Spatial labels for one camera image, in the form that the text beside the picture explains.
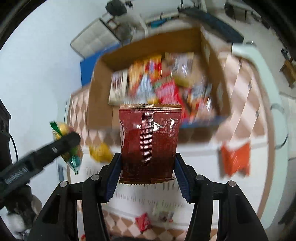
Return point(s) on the blue balance disc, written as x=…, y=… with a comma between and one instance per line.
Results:
x=159, y=22

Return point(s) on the orange and white snack packet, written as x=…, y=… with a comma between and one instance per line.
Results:
x=198, y=99

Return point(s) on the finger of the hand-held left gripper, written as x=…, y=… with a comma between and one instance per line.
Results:
x=64, y=143

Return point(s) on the small red snack packet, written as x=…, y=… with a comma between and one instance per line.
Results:
x=143, y=222

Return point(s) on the green snack packet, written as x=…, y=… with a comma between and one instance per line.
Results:
x=60, y=129

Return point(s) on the small wooden stool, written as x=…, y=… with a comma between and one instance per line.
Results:
x=289, y=69

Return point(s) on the checkered tablecloth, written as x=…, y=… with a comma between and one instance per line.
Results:
x=143, y=197

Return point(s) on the barbell with black plates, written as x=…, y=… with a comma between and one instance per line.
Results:
x=113, y=5

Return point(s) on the blue mat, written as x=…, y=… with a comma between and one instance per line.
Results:
x=89, y=67

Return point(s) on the cardboard box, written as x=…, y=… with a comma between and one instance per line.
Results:
x=101, y=109

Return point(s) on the small beige snack packet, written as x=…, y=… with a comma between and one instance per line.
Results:
x=163, y=214

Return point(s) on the brown snack packet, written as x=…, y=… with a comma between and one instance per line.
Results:
x=148, y=139

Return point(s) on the orange patterned snack packet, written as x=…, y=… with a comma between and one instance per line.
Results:
x=136, y=76

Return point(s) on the clear water jug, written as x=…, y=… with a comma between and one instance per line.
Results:
x=124, y=32

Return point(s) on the black sit-up bench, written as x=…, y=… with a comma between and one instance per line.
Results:
x=215, y=22

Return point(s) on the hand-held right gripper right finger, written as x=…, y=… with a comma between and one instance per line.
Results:
x=183, y=180

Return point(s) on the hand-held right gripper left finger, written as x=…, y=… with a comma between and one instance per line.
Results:
x=113, y=178

